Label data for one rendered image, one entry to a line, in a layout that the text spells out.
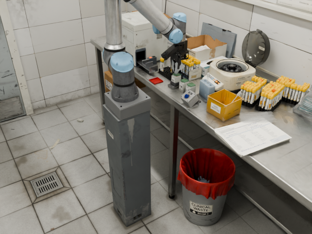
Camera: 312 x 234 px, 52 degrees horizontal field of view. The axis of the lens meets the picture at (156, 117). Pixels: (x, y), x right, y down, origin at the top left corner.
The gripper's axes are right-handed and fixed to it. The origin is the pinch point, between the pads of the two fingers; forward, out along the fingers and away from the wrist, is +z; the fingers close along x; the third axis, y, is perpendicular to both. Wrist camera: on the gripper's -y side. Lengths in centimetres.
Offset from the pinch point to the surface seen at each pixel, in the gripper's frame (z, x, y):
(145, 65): 4.4, 27.9, -4.5
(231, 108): 3.0, -45.8, 3.3
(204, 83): -0.4, -21.3, 5.4
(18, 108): 86, 164, -74
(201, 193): 62, -42, -8
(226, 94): 2.5, -34.5, 10.3
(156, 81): 9.3, 11.6, -5.8
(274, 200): 70, -67, 32
